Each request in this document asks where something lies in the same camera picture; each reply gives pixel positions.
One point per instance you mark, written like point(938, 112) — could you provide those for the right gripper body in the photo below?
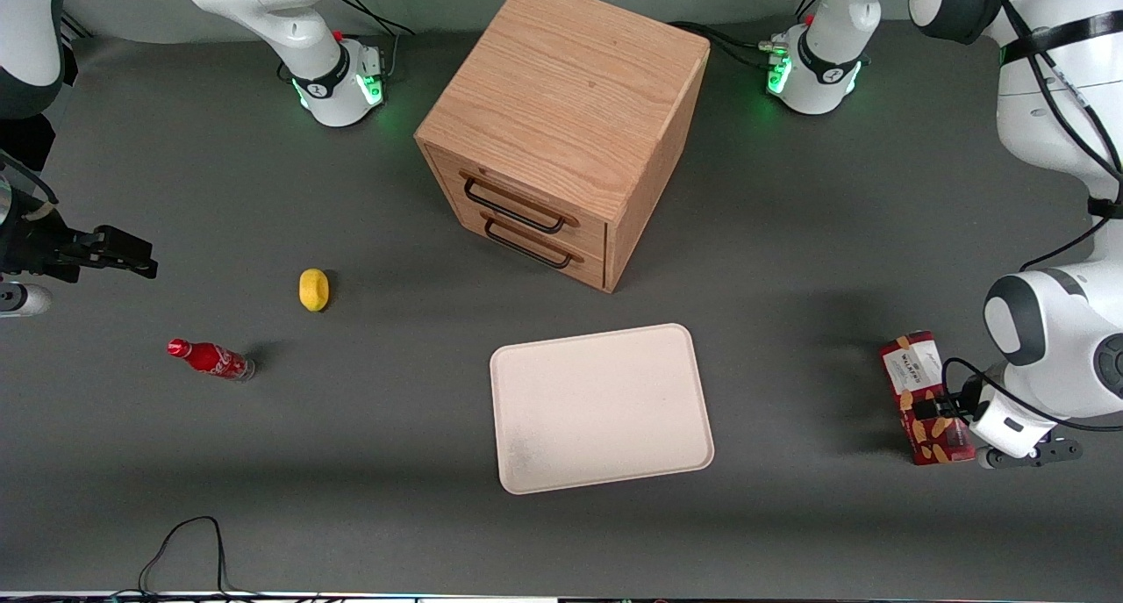
point(39, 242)

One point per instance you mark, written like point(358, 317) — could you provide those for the red cookie box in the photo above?
point(912, 357)

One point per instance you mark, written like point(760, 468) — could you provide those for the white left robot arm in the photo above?
point(1053, 103)

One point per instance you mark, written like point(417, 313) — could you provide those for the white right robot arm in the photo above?
point(289, 24)

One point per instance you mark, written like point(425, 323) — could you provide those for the cream plastic tray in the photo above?
point(601, 407)

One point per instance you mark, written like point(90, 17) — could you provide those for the red cola bottle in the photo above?
point(211, 358)

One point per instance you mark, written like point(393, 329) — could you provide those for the yellow lemon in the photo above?
point(314, 290)

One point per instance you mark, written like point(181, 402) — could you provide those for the small wooden drawer front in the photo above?
point(561, 259)

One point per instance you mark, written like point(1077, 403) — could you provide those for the large wooden drawer front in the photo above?
point(526, 195)

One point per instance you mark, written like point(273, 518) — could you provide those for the wooden drawer cabinet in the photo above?
point(561, 85)

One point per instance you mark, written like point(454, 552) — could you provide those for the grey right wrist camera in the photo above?
point(22, 299)

